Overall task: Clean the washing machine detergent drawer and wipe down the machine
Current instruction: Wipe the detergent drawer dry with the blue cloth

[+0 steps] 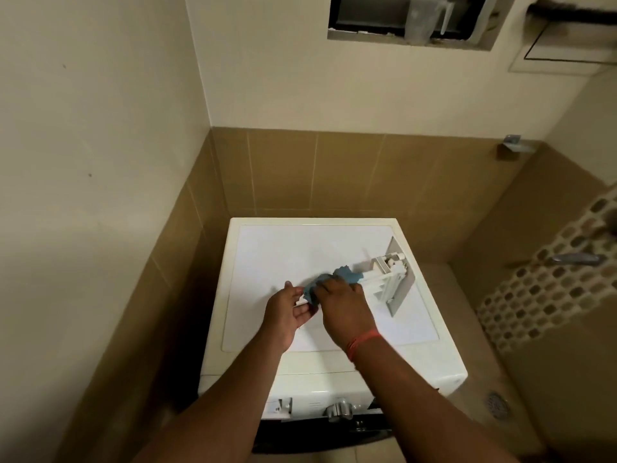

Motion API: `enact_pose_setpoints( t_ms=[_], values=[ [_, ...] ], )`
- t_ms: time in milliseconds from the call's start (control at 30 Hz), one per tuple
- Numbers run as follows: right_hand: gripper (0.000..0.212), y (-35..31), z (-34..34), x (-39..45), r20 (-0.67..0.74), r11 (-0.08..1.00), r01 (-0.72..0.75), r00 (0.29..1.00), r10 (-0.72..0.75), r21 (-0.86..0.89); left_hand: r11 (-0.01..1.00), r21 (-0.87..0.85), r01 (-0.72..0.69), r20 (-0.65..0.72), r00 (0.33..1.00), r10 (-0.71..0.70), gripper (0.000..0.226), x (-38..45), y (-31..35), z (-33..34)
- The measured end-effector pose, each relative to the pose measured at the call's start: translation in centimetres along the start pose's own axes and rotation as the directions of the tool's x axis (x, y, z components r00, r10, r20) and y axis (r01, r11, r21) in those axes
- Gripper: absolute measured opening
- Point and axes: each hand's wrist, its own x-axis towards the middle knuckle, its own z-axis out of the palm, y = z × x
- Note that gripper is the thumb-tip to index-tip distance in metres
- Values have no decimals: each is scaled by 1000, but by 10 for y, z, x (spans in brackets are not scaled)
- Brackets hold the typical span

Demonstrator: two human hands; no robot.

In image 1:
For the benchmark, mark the round steel floor drain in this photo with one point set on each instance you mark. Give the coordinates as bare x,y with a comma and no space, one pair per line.
498,405

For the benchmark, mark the black brush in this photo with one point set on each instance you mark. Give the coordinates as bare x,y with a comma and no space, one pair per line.
573,11

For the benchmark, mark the dark framed louvre window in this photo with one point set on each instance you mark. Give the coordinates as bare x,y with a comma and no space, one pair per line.
366,19

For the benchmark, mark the white washing machine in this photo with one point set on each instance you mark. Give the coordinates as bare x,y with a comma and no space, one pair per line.
270,250

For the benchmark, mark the chrome wall hook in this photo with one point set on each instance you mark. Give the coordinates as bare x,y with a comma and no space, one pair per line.
516,147

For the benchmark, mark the person's right hand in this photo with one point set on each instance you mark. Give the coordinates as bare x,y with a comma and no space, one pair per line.
344,308

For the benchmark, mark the red thread wristband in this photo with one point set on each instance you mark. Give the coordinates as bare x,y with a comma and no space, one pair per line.
364,339

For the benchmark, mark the person's right forearm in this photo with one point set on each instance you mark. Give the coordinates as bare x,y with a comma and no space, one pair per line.
429,409

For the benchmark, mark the person's left hand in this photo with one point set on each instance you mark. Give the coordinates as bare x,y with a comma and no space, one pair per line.
282,318

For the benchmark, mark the person's left forearm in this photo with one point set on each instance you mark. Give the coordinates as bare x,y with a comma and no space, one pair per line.
212,414

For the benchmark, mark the blue cloth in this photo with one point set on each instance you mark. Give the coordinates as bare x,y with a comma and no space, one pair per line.
344,274

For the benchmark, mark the clear plastic measuring jug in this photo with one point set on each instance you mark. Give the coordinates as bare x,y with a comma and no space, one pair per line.
424,19

